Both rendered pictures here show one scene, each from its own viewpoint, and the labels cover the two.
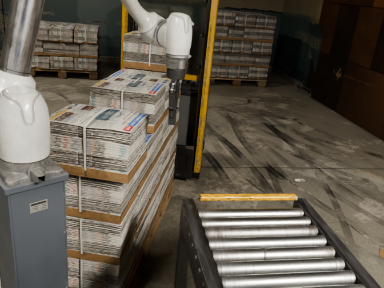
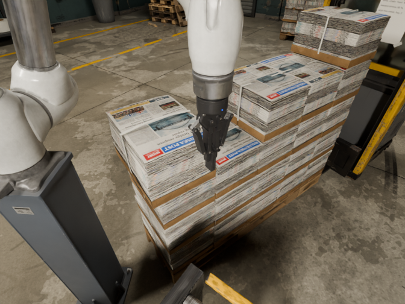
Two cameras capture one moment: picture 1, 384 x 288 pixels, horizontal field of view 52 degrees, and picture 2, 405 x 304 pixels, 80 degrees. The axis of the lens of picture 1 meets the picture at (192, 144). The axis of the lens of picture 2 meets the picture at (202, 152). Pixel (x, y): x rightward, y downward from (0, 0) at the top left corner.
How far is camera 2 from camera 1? 1.24 m
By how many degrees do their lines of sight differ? 44
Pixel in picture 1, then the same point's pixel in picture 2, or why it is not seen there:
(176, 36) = (193, 37)
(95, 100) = not seen: hidden behind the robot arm
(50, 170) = (23, 184)
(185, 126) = (364, 123)
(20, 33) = (9, 18)
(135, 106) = (251, 107)
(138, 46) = (311, 28)
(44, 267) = (55, 248)
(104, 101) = not seen: hidden behind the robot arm
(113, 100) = (234, 93)
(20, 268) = (31, 243)
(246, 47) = not seen: outside the picture
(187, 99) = (378, 95)
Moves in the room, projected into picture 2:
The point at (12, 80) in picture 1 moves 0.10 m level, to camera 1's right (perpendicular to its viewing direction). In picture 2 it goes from (18, 75) to (26, 85)
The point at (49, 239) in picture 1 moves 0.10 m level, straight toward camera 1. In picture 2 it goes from (49, 234) to (23, 259)
